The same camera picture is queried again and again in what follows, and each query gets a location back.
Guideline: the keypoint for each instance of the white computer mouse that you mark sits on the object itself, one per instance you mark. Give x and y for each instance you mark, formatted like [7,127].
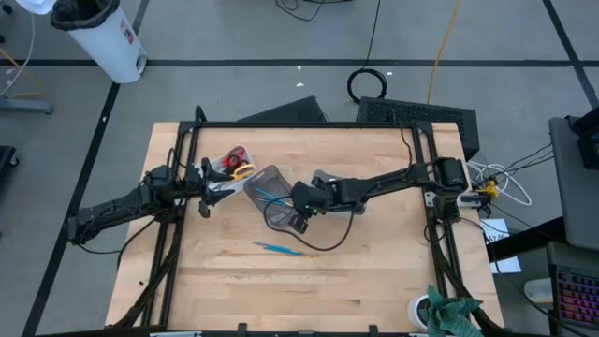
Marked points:
[538,290]

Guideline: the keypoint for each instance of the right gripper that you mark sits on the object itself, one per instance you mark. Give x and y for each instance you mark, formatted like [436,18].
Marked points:
[327,196]

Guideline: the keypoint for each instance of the black flat panel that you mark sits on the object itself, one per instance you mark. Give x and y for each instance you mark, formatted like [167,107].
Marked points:
[290,112]

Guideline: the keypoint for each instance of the white paper sheet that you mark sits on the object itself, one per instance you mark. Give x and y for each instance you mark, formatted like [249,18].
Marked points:
[507,264]

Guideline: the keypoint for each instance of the black chair base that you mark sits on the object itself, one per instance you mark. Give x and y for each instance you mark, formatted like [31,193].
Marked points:
[7,161]

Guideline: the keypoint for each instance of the white trash can black bag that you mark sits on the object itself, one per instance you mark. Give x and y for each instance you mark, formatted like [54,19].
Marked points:
[107,47]

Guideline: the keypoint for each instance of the black desktop device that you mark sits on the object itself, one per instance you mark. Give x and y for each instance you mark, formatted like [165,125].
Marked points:
[589,145]

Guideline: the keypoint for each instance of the black perforated computer case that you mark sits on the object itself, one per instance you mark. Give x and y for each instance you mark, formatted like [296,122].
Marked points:
[421,114]

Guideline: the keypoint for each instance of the grey stand foot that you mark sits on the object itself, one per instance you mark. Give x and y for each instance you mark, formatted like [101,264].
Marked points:
[28,106]

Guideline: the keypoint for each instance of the black aluminium table frame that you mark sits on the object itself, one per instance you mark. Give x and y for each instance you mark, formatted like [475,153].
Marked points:
[304,125]

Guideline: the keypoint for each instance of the white plastic tub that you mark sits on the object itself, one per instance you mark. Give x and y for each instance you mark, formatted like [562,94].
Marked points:
[35,5]

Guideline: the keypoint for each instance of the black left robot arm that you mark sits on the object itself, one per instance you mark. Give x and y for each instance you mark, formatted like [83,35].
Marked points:
[121,206]

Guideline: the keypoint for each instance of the white round plant pot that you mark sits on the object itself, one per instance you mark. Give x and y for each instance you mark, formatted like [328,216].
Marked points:
[416,313]

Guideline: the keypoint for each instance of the smoky transparent plastic bin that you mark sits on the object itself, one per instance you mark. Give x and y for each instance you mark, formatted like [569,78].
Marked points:
[269,217]

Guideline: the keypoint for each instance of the green cloth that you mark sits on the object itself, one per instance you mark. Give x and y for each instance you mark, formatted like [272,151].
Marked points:
[449,313]

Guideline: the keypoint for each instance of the white plastic bin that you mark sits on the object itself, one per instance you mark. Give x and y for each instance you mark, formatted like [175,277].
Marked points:
[216,164]

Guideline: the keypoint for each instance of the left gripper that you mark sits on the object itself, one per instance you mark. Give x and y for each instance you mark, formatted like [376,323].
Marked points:
[192,187]

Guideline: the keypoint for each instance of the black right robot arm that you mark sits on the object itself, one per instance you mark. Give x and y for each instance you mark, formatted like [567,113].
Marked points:
[398,180]

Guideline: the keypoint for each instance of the backlit black keyboard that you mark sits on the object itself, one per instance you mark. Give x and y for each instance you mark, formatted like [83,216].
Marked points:
[578,299]

